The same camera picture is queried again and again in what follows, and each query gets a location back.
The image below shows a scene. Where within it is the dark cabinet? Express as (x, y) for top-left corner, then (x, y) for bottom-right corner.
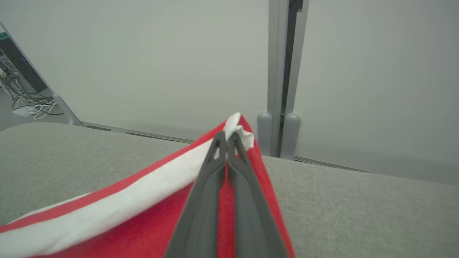
(0, 32), (48, 94)

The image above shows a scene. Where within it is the black floor cable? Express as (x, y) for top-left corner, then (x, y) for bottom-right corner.
(0, 60), (65, 117)

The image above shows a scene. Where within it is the white power adapter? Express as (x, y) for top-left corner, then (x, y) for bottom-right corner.
(12, 105), (35, 118)

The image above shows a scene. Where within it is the grey cylindrical post foot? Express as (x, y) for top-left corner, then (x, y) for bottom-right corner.
(280, 113), (301, 160)
(257, 113), (273, 157)

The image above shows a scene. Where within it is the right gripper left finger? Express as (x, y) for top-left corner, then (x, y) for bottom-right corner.
(163, 132), (228, 258)

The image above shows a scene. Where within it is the grey partition post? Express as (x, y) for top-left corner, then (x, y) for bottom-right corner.
(267, 0), (309, 158)

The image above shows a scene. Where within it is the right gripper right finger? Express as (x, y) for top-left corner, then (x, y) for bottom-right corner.
(227, 132), (289, 258)

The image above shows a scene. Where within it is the slanted grey partition frame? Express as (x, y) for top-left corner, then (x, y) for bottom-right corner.
(0, 21), (83, 126)

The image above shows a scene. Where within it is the red white basketball jersey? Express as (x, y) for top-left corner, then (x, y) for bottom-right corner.
(0, 113), (296, 258)

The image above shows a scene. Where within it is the white cable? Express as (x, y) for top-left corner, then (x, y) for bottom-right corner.
(13, 95), (58, 121)

